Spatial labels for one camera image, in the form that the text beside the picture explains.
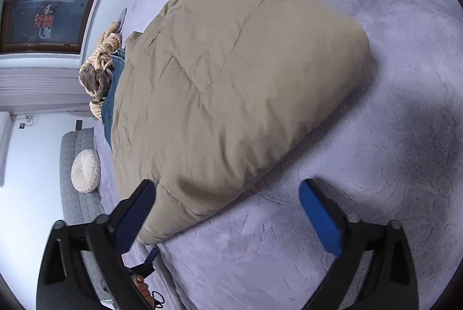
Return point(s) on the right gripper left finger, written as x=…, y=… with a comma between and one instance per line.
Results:
x=64, y=282

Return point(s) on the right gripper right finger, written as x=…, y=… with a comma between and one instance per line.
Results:
x=390, y=281

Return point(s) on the beige puffer jacket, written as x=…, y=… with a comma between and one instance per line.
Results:
x=214, y=93

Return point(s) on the brown striped clothes pile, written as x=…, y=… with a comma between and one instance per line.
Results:
x=93, y=73

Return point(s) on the left hand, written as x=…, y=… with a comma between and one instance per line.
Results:
x=144, y=291

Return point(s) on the grey quilted headboard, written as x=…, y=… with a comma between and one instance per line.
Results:
x=78, y=208

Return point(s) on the round cream pillow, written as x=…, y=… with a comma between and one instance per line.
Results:
x=85, y=171

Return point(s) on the lavender fleece blanket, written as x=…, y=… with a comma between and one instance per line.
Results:
x=392, y=150

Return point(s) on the folded blue jeans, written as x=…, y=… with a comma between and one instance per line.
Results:
x=118, y=62

